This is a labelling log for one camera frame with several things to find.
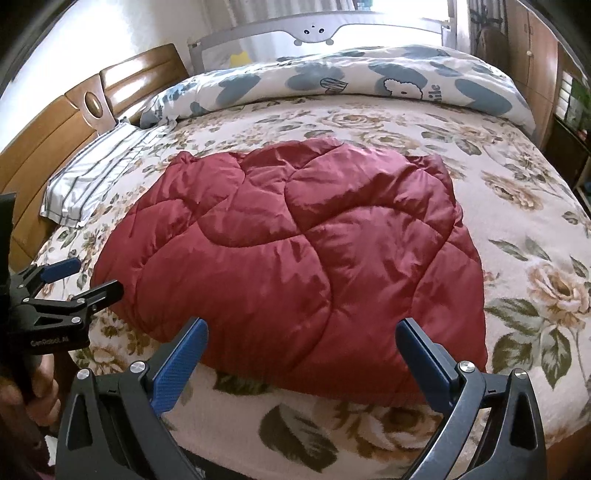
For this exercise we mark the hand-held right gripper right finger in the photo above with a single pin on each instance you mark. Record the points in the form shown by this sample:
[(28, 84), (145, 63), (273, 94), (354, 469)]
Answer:
[(425, 364)]

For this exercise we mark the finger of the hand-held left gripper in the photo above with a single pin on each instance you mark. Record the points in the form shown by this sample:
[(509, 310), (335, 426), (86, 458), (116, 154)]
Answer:
[(99, 294), (60, 268)]

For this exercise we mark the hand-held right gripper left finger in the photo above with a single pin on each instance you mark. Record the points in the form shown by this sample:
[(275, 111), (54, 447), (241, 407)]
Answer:
[(178, 364)]

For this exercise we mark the red quilted jacket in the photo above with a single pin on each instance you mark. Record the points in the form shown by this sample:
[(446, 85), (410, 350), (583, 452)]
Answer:
[(286, 258)]

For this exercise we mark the person's left hand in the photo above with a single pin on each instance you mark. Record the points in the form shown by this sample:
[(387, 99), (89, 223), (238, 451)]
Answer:
[(46, 387)]

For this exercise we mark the striped pillow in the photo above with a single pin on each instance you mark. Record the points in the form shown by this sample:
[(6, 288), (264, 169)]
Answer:
[(87, 170)]

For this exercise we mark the floral blanket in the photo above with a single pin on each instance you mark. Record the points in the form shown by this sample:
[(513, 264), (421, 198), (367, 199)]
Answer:
[(512, 230)]

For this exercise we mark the wooden headboard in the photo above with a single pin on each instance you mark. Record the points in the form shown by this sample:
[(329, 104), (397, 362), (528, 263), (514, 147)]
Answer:
[(138, 78)]

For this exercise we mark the dark wooden shelf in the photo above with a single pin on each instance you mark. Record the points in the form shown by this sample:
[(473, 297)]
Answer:
[(570, 120)]

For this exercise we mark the blue and white printed duvet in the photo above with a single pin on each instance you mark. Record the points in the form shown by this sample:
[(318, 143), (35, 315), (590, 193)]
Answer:
[(369, 69)]

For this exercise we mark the wooden wardrobe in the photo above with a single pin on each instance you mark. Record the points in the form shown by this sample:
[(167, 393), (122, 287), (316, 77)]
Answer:
[(535, 60)]

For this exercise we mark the grey bed rail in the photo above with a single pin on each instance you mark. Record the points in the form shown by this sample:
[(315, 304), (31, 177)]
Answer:
[(258, 41)]

